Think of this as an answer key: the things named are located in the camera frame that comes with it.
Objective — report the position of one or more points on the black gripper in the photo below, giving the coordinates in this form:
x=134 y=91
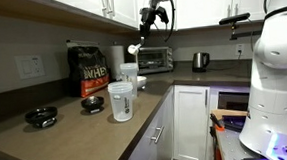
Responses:
x=147 y=18

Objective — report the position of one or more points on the white plastic scoop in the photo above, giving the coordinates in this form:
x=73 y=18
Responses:
x=133 y=49

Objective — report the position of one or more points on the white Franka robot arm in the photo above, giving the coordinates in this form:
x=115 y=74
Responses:
x=274 y=82

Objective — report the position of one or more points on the tall clear shaker cup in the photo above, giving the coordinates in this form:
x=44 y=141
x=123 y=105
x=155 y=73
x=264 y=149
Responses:
x=130 y=77

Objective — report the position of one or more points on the short clear shaker cup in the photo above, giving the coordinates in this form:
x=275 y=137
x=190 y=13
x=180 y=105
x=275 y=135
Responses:
x=121 y=103

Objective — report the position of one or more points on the black round bowl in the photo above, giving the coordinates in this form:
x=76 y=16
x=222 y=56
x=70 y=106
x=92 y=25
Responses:
x=41 y=115

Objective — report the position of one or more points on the silver toaster oven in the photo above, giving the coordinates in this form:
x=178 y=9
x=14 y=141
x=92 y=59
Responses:
x=155 y=60

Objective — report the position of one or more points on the white paper towel roll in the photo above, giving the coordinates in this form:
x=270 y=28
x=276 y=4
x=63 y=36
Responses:
x=117 y=63

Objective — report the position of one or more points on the black whey protein bag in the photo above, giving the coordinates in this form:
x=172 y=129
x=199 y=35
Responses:
x=89 y=73

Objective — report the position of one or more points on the steel electric kettle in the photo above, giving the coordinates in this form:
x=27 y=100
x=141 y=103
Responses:
x=200 y=61

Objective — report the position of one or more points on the white upper kitchen cabinets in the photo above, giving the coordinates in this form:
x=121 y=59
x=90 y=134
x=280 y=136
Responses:
x=199 y=3

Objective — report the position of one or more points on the lower kitchen cabinets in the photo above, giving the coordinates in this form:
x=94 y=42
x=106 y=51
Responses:
x=189 y=127

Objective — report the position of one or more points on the black built-in appliance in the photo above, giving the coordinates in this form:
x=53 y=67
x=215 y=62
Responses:
x=233 y=101

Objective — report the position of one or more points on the orange black clamp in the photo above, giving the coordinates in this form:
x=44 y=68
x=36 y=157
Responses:
x=217 y=123

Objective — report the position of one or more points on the wooden board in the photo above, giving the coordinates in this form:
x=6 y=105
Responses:
x=229 y=113

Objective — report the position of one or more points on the perforated robot mounting table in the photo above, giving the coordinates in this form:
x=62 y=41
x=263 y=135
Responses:
x=231 y=148

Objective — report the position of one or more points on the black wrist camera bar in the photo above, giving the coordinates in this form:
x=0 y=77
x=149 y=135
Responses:
x=162 y=14

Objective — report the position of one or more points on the black stereo camera on mount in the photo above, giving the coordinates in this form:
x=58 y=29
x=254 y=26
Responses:
x=235 y=18

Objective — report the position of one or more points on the small white wall outlet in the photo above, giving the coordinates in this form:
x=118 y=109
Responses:
x=240 y=49

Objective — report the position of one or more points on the white wall outlet plate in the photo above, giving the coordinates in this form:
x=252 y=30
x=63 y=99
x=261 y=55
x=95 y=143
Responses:
x=30 y=67

